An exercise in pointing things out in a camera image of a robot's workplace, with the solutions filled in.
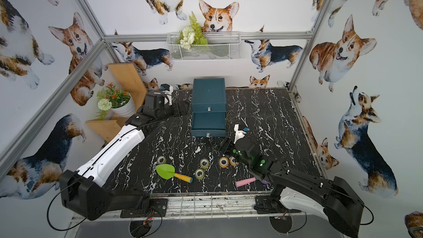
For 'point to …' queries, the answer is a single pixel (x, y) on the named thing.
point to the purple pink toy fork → (249, 181)
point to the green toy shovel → (167, 171)
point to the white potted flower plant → (121, 102)
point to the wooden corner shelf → (134, 84)
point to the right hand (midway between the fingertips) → (221, 135)
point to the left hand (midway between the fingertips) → (180, 99)
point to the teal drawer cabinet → (209, 107)
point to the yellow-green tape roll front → (199, 173)
